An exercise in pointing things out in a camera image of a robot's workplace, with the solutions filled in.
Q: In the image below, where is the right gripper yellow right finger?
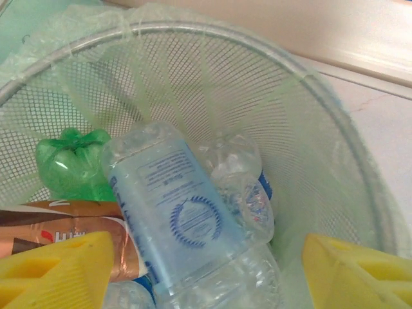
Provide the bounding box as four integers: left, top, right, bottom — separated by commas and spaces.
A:
302, 232, 412, 309

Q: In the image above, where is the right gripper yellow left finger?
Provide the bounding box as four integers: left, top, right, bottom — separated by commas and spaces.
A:
0, 230, 115, 309

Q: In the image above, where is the brown chocolate drink bottle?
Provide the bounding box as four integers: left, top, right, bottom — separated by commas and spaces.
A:
0, 199, 149, 281

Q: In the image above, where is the clear Pepsi bottle blue label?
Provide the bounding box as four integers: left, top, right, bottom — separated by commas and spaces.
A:
198, 130, 277, 246
104, 278, 158, 309

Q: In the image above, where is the small green plastic bottle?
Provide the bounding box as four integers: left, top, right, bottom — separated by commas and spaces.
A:
34, 127, 118, 203

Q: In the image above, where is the clear bottle light blue label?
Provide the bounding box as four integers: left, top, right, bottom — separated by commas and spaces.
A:
101, 121, 281, 309

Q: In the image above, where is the grey mesh waste bin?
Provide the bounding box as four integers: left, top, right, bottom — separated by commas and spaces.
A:
0, 19, 407, 309

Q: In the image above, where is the white mesh waste basket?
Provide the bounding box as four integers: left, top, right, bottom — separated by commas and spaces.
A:
0, 5, 412, 309

